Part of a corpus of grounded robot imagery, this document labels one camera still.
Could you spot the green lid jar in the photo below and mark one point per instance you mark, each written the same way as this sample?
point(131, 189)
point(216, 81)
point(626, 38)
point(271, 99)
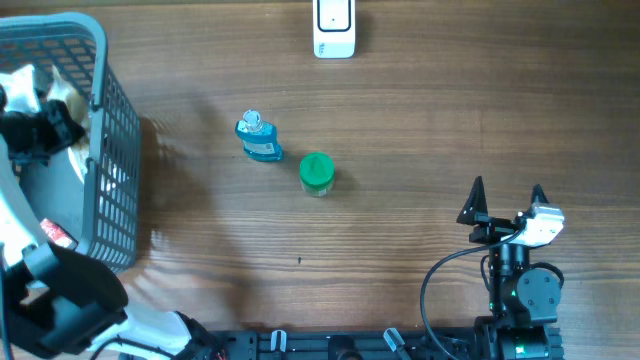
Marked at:
point(317, 174)

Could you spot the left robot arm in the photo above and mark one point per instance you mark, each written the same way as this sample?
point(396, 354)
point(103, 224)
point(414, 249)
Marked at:
point(56, 301)

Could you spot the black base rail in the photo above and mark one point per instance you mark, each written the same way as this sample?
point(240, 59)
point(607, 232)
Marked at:
point(460, 343)

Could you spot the white box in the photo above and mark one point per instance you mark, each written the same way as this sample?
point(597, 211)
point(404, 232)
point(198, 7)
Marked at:
point(24, 89)

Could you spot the blue mouthwash bottle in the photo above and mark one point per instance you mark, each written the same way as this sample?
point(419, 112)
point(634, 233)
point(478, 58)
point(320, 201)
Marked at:
point(259, 138)

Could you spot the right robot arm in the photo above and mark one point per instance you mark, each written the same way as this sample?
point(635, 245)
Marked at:
point(523, 296)

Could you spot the small red packet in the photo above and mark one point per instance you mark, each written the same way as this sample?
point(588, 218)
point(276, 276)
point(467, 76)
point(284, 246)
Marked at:
point(58, 235)

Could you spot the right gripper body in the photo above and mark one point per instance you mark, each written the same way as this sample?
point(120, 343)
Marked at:
point(491, 230)

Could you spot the white barcode scanner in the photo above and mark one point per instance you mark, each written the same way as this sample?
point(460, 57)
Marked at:
point(334, 28)

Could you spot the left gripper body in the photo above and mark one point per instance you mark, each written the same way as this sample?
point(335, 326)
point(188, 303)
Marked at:
point(33, 135)

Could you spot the grey plastic mesh basket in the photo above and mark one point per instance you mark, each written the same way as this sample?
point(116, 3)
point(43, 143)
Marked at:
point(97, 206)

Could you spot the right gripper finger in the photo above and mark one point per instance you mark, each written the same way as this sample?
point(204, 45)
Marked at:
point(475, 210)
point(538, 195)

